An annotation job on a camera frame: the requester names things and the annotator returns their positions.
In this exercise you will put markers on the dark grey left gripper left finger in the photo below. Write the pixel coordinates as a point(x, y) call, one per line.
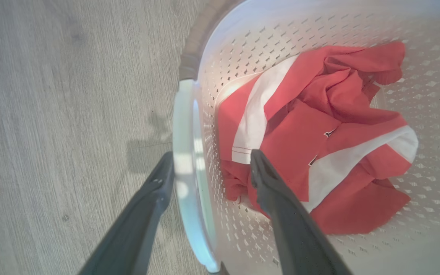
point(136, 225)

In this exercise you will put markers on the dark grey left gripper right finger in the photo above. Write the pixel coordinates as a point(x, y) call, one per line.
point(296, 229)

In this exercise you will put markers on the white perforated plastic laundry basket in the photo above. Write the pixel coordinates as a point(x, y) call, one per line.
point(414, 236)

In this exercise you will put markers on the red and white garment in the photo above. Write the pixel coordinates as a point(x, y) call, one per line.
point(319, 137)

